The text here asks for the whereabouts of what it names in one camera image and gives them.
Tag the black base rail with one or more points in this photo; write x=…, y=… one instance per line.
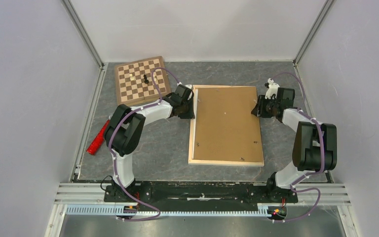
x=153, y=192

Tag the brown cardboard backing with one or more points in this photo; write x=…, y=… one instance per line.
x=225, y=124

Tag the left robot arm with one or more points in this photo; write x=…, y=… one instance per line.
x=124, y=131

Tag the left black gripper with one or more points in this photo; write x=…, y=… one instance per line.
x=191, y=115

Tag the wooden chessboard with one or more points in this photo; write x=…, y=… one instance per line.
x=136, y=92

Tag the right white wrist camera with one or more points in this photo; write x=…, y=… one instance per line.
x=272, y=89

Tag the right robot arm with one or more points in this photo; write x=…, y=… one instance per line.
x=315, y=145

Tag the black chess piece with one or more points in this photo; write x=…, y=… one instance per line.
x=146, y=81

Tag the wooden picture frame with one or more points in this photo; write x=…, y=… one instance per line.
x=191, y=147

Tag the red toy microphone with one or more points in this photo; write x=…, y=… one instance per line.
x=97, y=141

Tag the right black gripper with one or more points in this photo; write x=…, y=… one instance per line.
x=261, y=101

